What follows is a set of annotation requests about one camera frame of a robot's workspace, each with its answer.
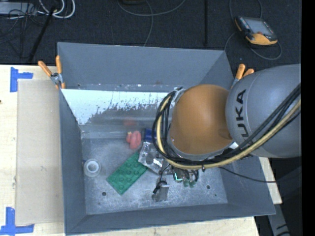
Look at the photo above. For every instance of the clear tape roll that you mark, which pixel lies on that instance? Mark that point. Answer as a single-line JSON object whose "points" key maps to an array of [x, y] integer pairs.
{"points": [[87, 171]]}

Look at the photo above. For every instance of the blue packet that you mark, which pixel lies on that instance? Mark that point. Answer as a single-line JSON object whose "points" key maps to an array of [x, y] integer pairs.
{"points": [[148, 134]]}

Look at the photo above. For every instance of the clear crumpled plastic packet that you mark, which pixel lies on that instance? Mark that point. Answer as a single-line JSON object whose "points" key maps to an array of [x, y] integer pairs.
{"points": [[147, 157]]}

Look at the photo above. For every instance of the pink toy animal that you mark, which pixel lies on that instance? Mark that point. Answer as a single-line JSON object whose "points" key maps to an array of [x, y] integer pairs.
{"points": [[135, 139]]}

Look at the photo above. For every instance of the pale flat board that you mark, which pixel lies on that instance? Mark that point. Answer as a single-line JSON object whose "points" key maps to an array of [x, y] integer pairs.
{"points": [[37, 144]]}

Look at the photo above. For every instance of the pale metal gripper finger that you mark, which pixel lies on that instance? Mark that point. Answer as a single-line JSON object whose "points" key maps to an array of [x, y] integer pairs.
{"points": [[156, 193], [164, 192]]}

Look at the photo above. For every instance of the grey metal bin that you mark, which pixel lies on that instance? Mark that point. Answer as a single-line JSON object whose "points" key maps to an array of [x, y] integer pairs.
{"points": [[73, 144]]}

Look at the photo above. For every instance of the dark green flat block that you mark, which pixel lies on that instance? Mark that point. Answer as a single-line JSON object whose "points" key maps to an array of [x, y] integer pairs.
{"points": [[125, 173]]}

